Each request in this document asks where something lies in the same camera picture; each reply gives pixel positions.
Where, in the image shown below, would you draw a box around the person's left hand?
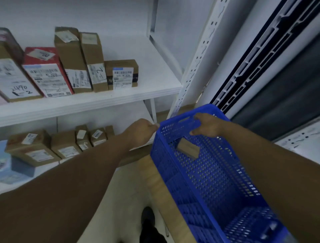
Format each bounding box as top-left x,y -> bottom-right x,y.
125,118 -> 160,148

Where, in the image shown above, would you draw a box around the person's right hand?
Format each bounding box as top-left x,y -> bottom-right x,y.
190,113 -> 229,139

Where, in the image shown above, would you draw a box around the brown box labelled 4004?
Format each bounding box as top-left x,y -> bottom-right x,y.
89,128 -> 108,148

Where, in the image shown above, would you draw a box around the white metal shelf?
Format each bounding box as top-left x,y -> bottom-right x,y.
275,120 -> 320,158
0,0 -> 230,193

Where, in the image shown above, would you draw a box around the long brown box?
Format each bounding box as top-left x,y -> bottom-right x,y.
75,124 -> 93,151

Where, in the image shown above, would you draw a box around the blue plastic crate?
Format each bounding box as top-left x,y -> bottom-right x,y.
150,103 -> 290,243

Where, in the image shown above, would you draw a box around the brown parcel with black tape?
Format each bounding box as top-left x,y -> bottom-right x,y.
104,59 -> 139,90

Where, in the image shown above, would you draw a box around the brown parcel marked 1-3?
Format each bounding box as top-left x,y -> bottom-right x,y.
51,131 -> 82,160

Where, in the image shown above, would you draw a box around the bottom-shelf brown parcels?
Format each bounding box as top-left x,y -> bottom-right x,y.
5,130 -> 62,167

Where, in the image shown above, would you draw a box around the light blue box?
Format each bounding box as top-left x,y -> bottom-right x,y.
0,140 -> 35,186

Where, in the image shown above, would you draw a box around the small red box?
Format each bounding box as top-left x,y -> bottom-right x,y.
22,47 -> 75,98

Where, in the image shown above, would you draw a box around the brown box labelled 2490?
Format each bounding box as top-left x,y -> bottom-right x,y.
0,27 -> 43,102

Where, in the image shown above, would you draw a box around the person's right forearm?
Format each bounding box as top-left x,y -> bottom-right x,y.
220,123 -> 320,243

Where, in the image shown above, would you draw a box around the person's left forearm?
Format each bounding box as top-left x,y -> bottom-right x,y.
0,133 -> 140,243

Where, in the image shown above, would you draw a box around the person's left shoe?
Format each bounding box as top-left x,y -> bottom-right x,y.
141,206 -> 155,228

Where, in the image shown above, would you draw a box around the person's left leg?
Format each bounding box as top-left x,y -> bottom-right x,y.
139,223 -> 168,243

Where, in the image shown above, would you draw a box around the white standing air conditioner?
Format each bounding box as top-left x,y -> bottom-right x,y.
197,0 -> 320,118

